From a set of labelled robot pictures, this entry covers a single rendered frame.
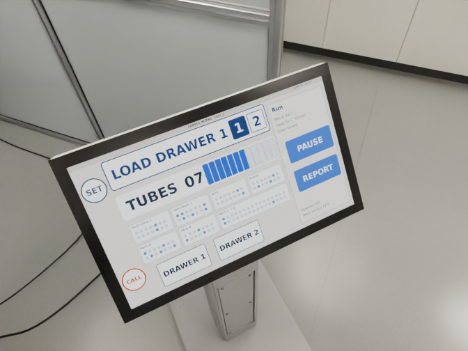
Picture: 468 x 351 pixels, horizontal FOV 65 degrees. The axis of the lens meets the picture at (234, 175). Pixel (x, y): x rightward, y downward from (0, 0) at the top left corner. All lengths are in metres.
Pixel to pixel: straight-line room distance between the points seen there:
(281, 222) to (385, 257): 1.22
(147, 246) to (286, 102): 0.36
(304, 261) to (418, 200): 0.71
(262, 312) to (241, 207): 1.02
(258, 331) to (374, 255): 0.66
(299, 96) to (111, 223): 0.40
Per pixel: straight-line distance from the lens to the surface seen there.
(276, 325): 1.64
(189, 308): 1.68
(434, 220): 2.09
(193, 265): 0.69
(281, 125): 0.69
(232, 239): 0.69
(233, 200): 0.67
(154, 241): 0.66
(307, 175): 0.72
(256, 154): 0.67
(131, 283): 0.68
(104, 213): 0.64
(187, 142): 0.63
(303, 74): 0.71
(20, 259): 2.11
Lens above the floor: 1.62
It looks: 52 degrees down
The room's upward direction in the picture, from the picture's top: 4 degrees counter-clockwise
